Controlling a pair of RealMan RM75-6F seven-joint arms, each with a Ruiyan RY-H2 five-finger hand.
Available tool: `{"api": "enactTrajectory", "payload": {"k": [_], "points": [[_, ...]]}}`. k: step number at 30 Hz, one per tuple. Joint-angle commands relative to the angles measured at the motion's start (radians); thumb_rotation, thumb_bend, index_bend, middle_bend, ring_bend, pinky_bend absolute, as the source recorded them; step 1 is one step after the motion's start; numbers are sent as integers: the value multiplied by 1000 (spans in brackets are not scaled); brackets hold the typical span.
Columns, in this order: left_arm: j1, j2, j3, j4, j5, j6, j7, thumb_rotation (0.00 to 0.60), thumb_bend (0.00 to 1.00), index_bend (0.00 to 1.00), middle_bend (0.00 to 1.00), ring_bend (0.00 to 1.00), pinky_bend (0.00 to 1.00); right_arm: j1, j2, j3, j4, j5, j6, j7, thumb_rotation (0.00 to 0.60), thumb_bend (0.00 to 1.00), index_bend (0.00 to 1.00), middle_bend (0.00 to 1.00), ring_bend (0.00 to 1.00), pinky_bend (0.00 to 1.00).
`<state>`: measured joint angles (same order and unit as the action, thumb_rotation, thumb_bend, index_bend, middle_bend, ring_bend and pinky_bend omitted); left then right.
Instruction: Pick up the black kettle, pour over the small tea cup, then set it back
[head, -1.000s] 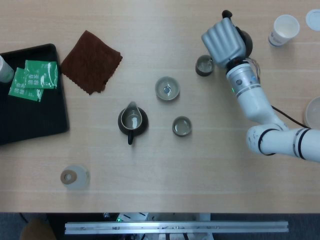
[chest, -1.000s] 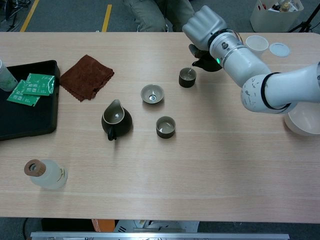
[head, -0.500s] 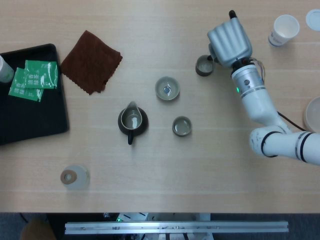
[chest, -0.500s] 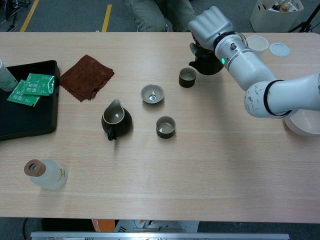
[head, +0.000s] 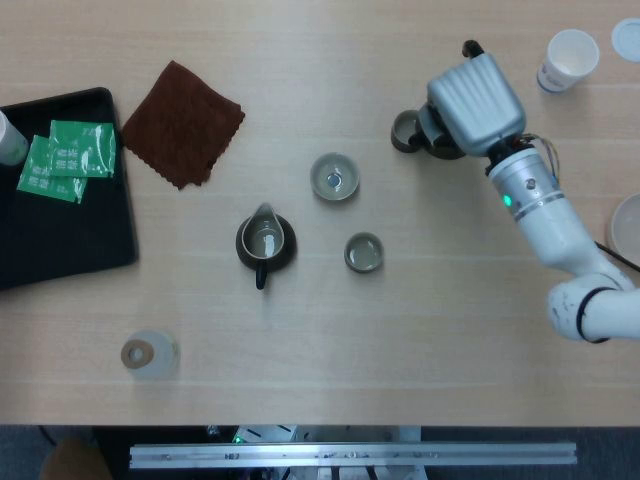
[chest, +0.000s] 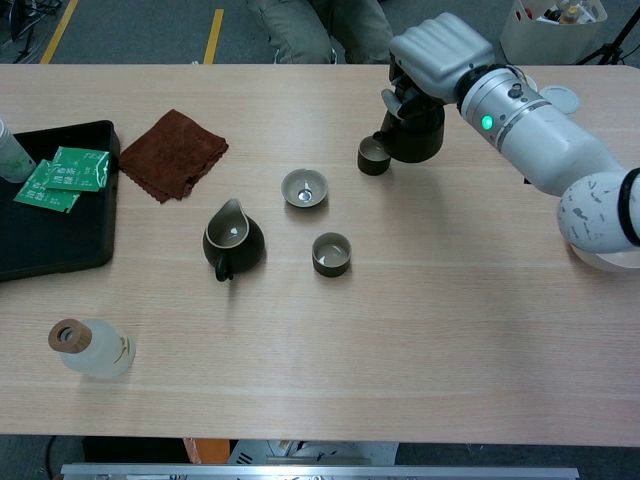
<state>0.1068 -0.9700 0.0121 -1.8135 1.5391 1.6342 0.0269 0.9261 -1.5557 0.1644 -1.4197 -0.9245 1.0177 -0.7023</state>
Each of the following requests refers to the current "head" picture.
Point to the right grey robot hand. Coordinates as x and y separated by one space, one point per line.
475 105

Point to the black teapot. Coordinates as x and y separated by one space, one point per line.
447 152

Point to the dark ceramic teacup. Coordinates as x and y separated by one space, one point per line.
400 136
364 267

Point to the white paper cup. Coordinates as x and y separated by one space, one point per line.
562 70

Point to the grey tea bowl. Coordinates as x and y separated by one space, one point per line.
320 175

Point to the beige bowl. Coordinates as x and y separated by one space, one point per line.
627 225

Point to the dark ceramic pitcher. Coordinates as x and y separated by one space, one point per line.
287 250

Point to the brown cloth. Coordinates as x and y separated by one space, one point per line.
180 125

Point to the green tea packet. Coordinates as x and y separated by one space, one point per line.
45 185
82 150

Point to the frosted jar with wooden lid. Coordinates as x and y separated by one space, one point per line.
162 357

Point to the black plastic tray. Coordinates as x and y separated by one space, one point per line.
65 240

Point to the white frosted bottle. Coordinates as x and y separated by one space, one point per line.
10 142

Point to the aluminium rail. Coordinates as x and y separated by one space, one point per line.
300 455

